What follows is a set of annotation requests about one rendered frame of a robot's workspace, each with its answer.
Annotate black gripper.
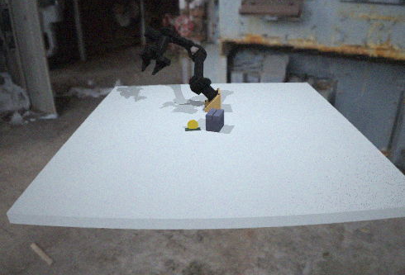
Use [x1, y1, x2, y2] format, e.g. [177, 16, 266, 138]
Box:
[140, 43, 170, 75]

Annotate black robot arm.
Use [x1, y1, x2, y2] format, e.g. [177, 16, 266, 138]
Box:
[144, 26, 218, 102]

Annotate gold coin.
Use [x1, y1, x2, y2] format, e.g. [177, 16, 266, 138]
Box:
[188, 120, 198, 129]

